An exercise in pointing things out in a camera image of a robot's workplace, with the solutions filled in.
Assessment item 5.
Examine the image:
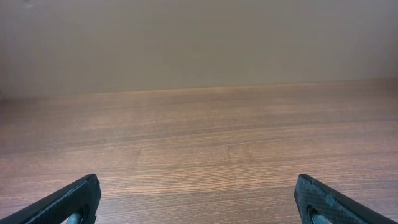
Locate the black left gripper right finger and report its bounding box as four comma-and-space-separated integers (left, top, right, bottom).
294, 174, 397, 224

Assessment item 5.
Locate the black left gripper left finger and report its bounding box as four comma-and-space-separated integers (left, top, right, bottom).
1, 174, 101, 224

